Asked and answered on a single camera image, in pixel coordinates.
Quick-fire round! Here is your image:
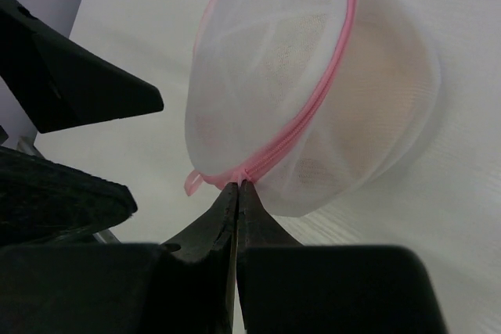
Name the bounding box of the white mesh laundry bag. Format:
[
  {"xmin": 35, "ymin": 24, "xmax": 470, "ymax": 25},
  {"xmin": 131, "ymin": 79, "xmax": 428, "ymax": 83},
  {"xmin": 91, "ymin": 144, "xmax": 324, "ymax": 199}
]
[{"xmin": 184, "ymin": 0, "xmax": 442, "ymax": 217}]

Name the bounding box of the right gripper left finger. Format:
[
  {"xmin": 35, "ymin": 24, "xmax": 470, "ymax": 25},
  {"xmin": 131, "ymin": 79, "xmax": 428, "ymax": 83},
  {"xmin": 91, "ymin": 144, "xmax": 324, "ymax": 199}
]
[{"xmin": 165, "ymin": 183, "xmax": 238, "ymax": 333}]

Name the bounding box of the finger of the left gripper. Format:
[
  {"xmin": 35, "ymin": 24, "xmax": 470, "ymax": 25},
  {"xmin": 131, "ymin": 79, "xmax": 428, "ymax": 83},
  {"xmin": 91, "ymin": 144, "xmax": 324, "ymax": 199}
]
[
  {"xmin": 1, "ymin": 0, "xmax": 164, "ymax": 133},
  {"xmin": 1, "ymin": 147, "xmax": 138, "ymax": 246}
]

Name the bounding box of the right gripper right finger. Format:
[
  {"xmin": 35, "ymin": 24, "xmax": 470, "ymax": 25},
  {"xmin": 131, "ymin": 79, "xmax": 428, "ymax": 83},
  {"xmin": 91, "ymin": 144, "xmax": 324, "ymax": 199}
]
[{"xmin": 236, "ymin": 180, "xmax": 301, "ymax": 329}]

